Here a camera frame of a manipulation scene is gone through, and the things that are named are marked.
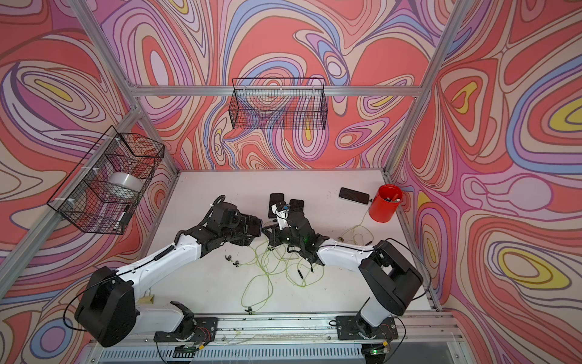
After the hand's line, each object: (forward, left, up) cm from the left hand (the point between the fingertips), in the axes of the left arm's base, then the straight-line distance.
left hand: (262, 223), depth 83 cm
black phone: (+22, -3, -13) cm, 26 cm away
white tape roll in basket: (+6, +43, +17) cm, 47 cm away
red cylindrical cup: (+12, -50, -3) cm, 51 cm away
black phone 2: (+26, -42, -15) cm, 52 cm away
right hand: (-4, -1, -3) cm, 5 cm away
